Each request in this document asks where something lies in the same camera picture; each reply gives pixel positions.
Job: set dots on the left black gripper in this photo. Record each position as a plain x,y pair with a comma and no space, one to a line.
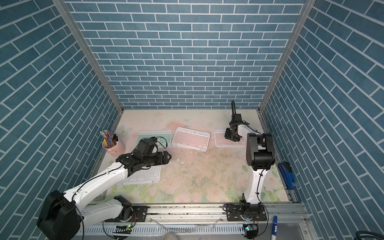
165,160

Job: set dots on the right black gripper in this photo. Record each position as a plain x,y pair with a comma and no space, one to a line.
227,135

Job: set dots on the pink keyboard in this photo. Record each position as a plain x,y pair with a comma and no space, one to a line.
221,141
191,139

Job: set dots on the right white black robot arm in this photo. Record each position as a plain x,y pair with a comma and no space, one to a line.
260,154

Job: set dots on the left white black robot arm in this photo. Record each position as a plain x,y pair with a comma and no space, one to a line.
63,214

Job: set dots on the green key keyboard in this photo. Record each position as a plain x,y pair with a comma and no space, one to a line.
163,136

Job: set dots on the white key keyboard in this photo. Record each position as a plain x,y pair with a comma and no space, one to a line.
149,176

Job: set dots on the pink pen cup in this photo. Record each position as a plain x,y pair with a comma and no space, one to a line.
115,151

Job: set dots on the coloured pens bundle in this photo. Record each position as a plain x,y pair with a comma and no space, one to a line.
109,140

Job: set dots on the blue stapler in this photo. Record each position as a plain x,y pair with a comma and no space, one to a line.
288,176

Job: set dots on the blue white marker pen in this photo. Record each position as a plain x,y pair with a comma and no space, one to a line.
274,228

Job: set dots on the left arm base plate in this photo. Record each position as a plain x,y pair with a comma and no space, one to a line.
131,215

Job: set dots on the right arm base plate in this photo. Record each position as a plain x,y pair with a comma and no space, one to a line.
240,213

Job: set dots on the aluminium front rail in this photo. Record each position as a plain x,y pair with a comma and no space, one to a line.
292,213

